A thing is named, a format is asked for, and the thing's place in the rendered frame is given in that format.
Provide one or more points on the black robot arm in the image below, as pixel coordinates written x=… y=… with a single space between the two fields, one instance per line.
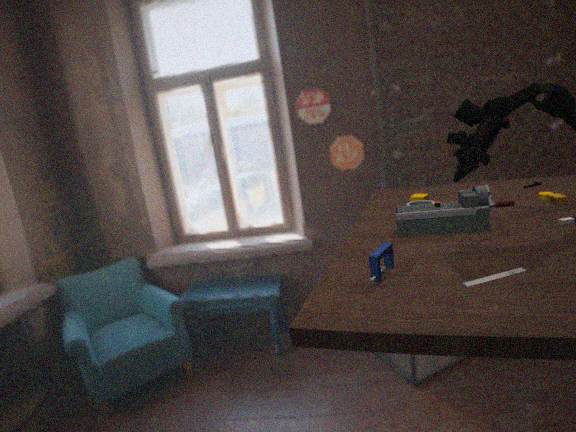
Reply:
x=558 y=103

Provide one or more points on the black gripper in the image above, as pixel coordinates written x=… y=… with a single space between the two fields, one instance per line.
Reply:
x=468 y=159

